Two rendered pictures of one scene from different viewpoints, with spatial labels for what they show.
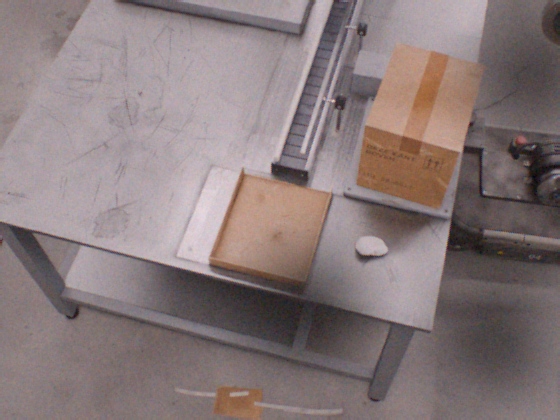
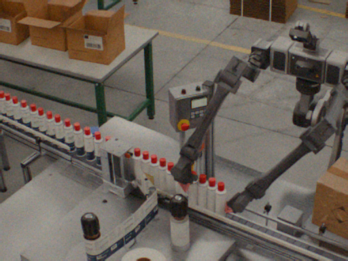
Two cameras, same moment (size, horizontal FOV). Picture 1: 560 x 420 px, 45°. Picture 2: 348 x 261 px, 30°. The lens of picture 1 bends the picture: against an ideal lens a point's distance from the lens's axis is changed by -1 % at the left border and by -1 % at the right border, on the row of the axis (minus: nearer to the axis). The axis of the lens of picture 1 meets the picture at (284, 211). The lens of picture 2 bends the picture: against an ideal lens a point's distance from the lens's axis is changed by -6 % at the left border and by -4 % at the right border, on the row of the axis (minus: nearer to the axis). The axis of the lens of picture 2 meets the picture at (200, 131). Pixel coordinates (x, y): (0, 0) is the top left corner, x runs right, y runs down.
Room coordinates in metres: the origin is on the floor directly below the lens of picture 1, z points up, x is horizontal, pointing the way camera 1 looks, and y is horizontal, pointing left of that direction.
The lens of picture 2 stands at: (1.08, 2.19, 3.12)
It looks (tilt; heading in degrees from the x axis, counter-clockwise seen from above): 35 degrees down; 288
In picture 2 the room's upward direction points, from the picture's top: 1 degrees counter-clockwise
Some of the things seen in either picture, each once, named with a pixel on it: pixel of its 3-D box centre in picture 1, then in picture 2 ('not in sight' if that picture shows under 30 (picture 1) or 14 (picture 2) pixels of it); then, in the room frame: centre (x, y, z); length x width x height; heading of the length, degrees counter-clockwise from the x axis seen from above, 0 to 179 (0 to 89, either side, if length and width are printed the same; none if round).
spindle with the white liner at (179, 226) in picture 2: not in sight; (179, 222); (1.87, 0.05, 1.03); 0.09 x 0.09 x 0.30
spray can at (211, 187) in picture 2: not in sight; (212, 196); (1.80, -0.22, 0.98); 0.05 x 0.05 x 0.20
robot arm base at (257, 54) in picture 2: not in sight; (256, 60); (1.73, -0.76, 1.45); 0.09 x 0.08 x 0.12; 171
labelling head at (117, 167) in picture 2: not in sight; (119, 166); (2.30, -0.27, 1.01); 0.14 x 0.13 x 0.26; 164
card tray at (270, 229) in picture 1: (272, 224); not in sight; (0.91, 0.03, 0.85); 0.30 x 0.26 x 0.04; 164
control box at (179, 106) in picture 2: not in sight; (189, 107); (1.95, -0.35, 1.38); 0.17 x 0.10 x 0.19; 39
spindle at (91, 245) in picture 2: not in sight; (92, 239); (2.20, 0.29, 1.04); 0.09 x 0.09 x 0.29
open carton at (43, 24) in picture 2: not in sight; (56, 20); (3.53, -1.85, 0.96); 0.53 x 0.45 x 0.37; 82
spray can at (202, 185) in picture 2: not in sight; (202, 192); (1.85, -0.24, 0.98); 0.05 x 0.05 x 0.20
